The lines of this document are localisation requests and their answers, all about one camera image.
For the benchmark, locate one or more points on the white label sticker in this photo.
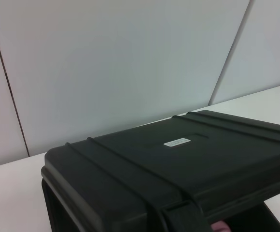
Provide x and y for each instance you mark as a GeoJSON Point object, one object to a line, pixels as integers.
{"type": "Point", "coordinates": [177, 142]}

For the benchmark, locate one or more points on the black plastic carrying case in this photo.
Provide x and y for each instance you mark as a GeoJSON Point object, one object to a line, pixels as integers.
{"type": "Point", "coordinates": [154, 174]}

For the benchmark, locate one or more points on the pink peach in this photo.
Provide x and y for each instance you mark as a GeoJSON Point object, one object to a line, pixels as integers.
{"type": "Point", "coordinates": [219, 227]}

